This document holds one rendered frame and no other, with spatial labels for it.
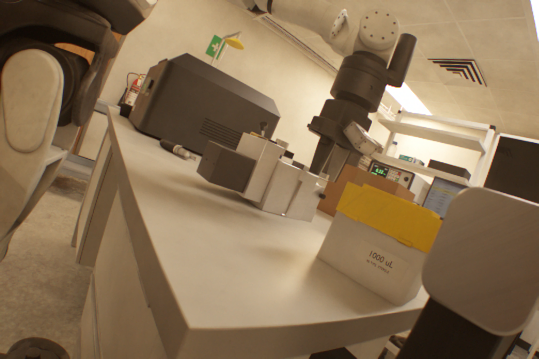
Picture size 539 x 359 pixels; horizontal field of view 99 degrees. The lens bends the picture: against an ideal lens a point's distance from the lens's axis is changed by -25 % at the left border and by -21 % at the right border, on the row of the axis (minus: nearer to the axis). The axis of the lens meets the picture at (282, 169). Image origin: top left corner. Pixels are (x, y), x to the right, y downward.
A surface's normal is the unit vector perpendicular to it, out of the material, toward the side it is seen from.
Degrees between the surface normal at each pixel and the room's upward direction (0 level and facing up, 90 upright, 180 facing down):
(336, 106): 90
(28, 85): 90
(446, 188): 86
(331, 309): 0
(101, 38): 90
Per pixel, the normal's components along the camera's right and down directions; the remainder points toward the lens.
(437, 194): -0.70, -0.37
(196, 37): 0.55, 0.25
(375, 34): -0.21, -0.07
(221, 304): 0.39, -0.92
